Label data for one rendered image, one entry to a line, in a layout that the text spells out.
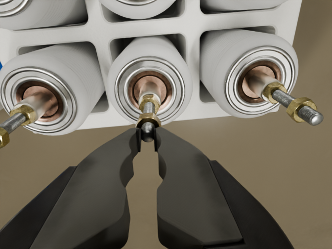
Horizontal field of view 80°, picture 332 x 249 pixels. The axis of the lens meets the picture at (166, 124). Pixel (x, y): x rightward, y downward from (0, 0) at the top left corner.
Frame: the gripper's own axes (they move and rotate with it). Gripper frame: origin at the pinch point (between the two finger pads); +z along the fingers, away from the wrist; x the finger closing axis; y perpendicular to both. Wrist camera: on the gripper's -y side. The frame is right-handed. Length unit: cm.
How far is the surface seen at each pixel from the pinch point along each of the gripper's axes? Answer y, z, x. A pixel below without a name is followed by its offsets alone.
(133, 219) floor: 56, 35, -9
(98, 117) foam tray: 7.0, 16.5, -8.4
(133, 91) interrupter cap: 0.5, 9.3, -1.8
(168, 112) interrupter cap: 3.1, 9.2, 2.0
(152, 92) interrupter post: -0.3, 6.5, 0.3
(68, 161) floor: 29, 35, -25
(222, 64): -2.0, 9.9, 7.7
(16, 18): -6.5, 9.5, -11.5
